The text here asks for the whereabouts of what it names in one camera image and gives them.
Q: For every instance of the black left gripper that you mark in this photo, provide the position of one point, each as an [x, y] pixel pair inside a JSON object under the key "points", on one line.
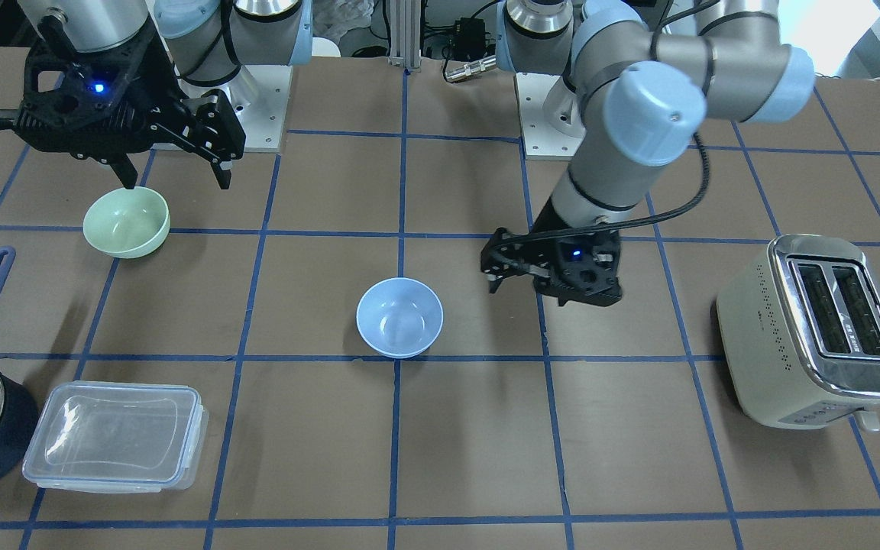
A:
{"points": [[525, 252]]}

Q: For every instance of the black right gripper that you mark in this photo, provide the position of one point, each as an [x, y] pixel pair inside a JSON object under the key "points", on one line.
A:
{"points": [[156, 82]]}

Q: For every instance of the green bowl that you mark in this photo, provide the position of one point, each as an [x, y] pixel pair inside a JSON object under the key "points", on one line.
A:
{"points": [[127, 223]]}

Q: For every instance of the blue bowl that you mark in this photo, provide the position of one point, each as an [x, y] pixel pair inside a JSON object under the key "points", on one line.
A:
{"points": [[399, 317]]}

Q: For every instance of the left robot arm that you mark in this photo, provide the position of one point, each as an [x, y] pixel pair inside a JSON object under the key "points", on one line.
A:
{"points": [[641, 96]]}

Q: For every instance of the clear plastic food container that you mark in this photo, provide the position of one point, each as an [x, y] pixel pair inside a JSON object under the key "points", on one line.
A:
{"points": [[108, 437]]}

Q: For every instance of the cream toaster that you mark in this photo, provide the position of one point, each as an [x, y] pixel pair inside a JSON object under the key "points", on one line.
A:
{"points": [[800, 328]]}

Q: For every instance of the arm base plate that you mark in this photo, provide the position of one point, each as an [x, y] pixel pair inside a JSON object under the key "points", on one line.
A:
{"points": [[260, 96], [551, 117]]}

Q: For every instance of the aluminium frame post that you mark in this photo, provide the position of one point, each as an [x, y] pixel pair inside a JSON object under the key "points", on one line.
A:
{"points": [[405, 18]]}

